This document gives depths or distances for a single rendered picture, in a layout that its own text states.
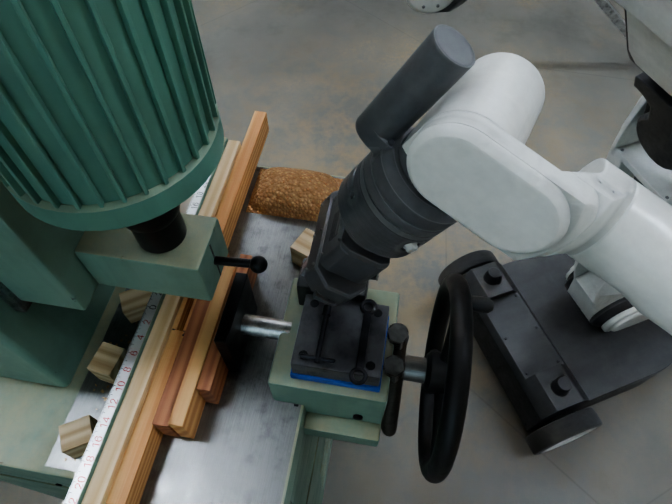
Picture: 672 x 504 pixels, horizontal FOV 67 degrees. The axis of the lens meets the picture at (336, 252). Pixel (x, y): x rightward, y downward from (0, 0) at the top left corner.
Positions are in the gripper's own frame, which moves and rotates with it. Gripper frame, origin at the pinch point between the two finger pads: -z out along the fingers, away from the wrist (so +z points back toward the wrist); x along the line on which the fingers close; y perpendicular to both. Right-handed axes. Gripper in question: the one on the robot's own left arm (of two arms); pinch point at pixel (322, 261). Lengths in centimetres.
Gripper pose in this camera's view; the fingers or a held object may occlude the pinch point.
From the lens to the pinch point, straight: 52.9
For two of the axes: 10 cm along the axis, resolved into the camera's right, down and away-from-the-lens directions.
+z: 4.9, -4.1, -7.7
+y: -8.5, -4.0, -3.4
